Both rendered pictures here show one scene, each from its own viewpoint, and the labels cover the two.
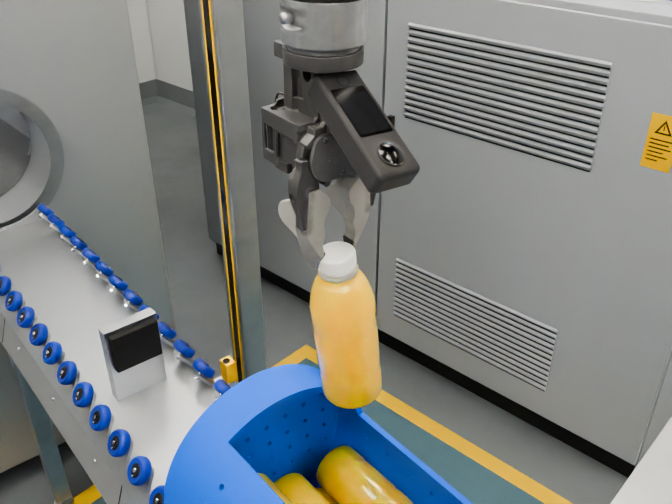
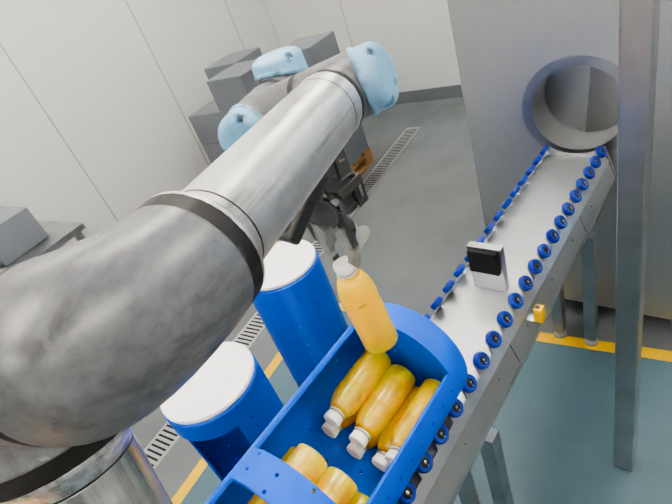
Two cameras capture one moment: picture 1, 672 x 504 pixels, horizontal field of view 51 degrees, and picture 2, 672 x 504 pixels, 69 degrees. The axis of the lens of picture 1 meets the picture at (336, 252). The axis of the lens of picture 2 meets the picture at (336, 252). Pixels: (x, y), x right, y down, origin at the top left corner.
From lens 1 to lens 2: 0.92 m
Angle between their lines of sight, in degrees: 73
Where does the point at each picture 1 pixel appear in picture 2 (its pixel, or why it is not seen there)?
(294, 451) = (432, 365)
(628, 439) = not seen: outside the picture
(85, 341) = (508, 245)
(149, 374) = (494, 283)
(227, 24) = (630, 60)
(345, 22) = not seen: hidden behind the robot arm
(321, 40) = not seen: hidden behind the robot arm
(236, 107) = (631, 131)
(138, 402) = (479, 293)
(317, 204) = (318, 232)
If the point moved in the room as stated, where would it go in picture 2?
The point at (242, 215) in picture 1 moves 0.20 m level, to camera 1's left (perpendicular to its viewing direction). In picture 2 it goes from (626, 218) to (575, 187)
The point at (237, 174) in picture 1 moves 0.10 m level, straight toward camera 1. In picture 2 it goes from (625, 185) to (591, 203)
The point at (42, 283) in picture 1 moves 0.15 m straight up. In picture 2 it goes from (540, 200) to (537, 162)
